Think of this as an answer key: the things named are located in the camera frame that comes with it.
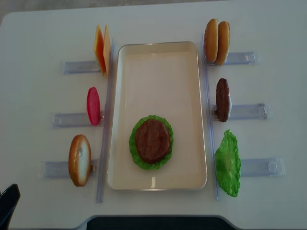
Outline yellow cheese slice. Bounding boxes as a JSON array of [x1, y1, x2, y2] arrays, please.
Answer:
[[103, 25, 111, 76]]

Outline brown meat patty on stack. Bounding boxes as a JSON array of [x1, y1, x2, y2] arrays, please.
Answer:
[[135, 118, 170, 164]]

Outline green lettuce leaf on stack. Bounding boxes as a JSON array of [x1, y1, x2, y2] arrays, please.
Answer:
[[129, 115, 174, 170]]

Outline red tomato slice standing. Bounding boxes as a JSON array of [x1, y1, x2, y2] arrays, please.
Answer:
[[87, 87, 101, 126]]

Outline standing brown meat patty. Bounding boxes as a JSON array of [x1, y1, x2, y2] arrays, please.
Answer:
[[216, 78, 231, 122]]

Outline sliced bread round left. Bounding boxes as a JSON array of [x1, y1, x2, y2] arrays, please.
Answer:
[[68, 134, 91, 187]]

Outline orange cheese slice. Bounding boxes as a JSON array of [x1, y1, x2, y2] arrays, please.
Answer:
[[94, 25, 106, 75]]

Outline standing green lettuce leaf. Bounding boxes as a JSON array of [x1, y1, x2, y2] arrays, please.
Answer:
[[215, 129, 241, 197]]

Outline clear holder tomato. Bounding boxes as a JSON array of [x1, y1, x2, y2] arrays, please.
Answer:
[[52, 113, 94, 128]]

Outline clear holder cheese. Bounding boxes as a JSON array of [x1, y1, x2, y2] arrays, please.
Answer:
[[62, 61, 101, 74]]

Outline clear holder bread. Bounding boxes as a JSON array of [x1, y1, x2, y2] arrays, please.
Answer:
[[39, 159, 100, 180]]

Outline clear holder lettuce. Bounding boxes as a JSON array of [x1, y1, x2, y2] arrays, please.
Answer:
[[241, 157, 285, 177]]

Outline cream rectangular tray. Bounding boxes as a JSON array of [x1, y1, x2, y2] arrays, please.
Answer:
[[107, 41, 207, 191]]

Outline clear holder patty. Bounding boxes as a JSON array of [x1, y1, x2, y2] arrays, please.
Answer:
[[228, 103, 273, 120]]

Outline bun half outer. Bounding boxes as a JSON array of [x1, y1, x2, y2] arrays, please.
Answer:
[[204, 19, 218, 63]]

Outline bun half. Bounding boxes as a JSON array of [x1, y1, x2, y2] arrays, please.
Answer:
[[215, 21, 230, 66], [204, 19, 218, 63]]

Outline bun half inner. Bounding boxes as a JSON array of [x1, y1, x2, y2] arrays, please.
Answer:
[[215, 21, 230, 66]]

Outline clear holder buns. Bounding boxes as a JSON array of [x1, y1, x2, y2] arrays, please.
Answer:
[[206, 50, 261, 68]]

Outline black panel bottom edge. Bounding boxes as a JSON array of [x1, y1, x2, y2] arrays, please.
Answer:
[[86, 216, 234, 230]]

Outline black object bottom left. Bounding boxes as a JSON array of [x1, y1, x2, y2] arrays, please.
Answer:
[[0, 184, 21, 230]]

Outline left long clear rail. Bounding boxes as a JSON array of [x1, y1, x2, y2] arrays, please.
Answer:
[[96, 38, 116, 203]]

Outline long clear rail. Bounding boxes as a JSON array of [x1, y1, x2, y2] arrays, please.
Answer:
[[96, 38, 116, 203], [201, 34, 220, 201]]

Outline right long clear rail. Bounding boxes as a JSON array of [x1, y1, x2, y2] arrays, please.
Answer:
[[201, 34, 220, 201]]

